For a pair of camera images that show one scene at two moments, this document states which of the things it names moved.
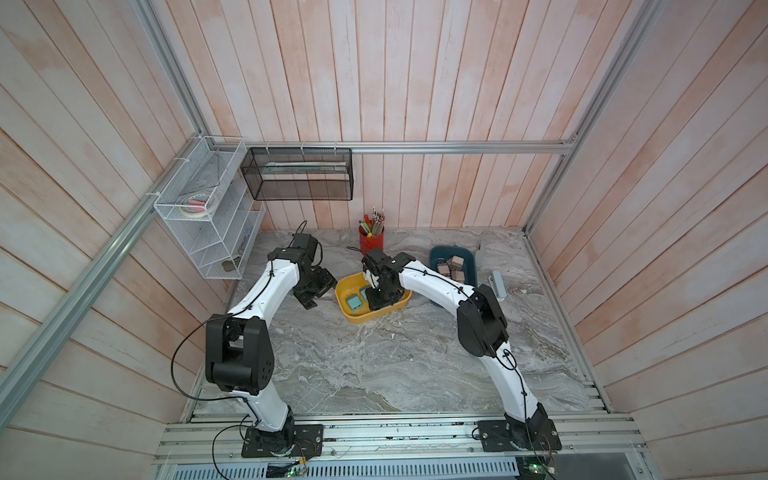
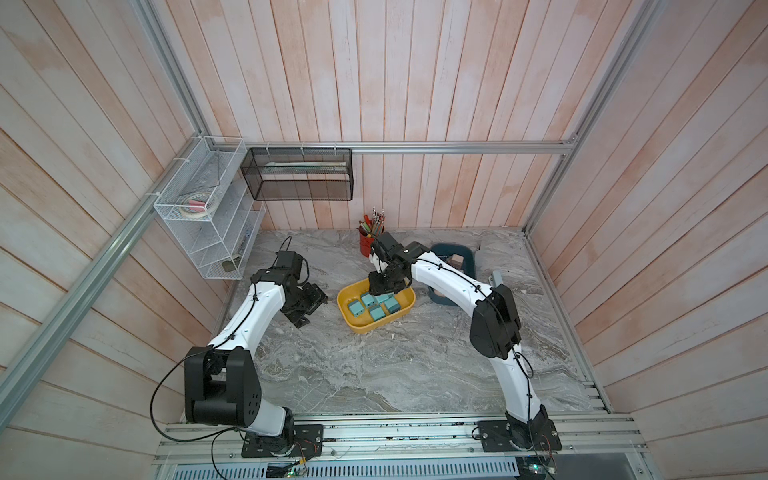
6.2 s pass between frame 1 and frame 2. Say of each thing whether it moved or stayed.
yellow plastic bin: moved
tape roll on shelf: stayed
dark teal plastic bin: stayed
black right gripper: moved
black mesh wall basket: stayed
